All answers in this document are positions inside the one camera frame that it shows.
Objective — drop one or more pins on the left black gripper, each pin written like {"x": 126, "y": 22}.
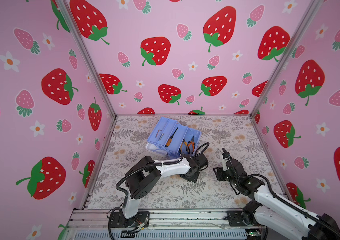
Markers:
{"x": 195, "y": 178}

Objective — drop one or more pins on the yellow black combination pliers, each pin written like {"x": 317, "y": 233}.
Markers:
{"x": 184, "y": 147}

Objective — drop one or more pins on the orange black long-nose pliers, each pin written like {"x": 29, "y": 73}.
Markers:
{"x": 191, "y": 146}

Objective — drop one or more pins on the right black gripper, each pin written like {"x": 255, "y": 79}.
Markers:
{"x": 218, "y": 172}

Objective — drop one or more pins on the blue white plastic toolbox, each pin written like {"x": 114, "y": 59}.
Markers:
{"x": 167, "y": 127}

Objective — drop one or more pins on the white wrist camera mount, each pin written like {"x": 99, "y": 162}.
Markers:
{"x": 224, "y": 162}

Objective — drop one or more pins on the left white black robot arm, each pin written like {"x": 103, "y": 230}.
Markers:
{"x": 144, "y": 175}

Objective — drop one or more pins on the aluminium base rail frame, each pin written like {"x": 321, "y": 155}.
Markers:
{"x": 199, "y": 224}

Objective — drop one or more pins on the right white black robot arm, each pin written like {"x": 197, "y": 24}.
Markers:
{"x": 281, "y": 207}

